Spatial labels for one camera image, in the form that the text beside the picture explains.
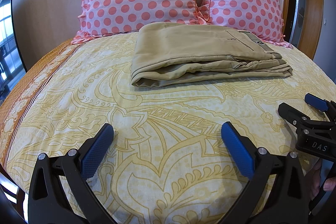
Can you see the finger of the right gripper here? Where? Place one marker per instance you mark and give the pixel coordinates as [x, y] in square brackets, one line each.
[293, 117]
[316, 102]

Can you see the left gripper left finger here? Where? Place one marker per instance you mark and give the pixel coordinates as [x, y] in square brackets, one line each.
[48, 202]

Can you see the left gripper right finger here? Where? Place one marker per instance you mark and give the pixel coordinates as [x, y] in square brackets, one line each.
[275, 191]

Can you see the khaki pants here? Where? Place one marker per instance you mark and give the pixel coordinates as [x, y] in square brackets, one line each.
[172, 53]

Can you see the person's right hand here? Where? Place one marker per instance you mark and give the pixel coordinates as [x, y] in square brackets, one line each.
[313, 180]

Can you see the yellow patterned bed sheet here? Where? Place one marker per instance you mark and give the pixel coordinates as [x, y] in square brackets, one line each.
[167, 163]

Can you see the black flat television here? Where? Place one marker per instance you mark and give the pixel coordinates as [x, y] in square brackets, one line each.
[12, 65]

